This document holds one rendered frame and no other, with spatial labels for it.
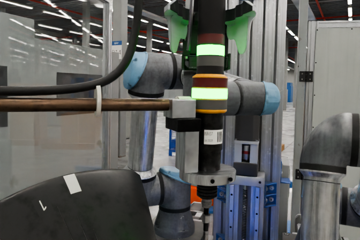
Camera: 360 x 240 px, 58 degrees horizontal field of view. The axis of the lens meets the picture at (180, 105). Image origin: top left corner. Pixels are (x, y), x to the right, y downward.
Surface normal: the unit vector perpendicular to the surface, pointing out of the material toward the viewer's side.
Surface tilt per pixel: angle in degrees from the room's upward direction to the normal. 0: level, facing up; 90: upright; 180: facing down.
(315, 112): 90
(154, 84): 103
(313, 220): 76
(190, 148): 90
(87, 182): 39
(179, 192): 90
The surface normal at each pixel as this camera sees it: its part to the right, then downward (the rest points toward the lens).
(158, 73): 0.36, 0.19
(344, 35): -0.21, 0.06
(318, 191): -0.51, -0.22
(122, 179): 0.41, -0.79
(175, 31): 0.94, 0.11
